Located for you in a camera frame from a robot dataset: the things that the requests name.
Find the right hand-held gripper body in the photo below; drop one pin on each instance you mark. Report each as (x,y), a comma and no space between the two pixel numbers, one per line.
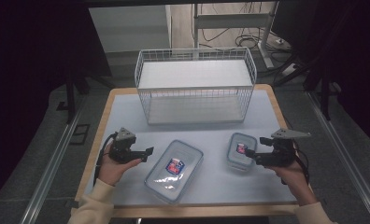
(281,152)

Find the dark curtain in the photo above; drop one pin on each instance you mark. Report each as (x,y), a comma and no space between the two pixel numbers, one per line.
(33,46)
(345,46)

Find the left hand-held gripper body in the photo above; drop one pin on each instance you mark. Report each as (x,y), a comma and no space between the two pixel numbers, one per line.
(122,146)

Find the large clear plastic food container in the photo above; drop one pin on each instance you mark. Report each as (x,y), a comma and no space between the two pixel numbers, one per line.
(173,174)

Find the metal floor rail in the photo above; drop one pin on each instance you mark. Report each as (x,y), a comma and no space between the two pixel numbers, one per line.
(348,155)
(49,168)

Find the white metal desk frame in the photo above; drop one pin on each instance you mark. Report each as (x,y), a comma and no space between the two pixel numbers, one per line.
(230,20)

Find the black stand legs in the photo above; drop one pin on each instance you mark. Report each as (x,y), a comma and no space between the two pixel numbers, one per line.
(70,93)
(324,96)

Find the white power strip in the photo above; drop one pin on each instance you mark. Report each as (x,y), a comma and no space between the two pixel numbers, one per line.
(289,70)

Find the small clear plastic food container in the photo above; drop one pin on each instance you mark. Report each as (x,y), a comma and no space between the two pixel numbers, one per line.
(237,160)

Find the person's right hand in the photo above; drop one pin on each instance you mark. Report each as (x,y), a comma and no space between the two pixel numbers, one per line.
(295,180)

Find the black floor plate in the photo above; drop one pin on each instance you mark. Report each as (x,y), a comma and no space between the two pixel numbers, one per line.
(79,133)

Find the person's left hand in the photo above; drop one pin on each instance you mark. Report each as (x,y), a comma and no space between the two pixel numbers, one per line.
(110,171)

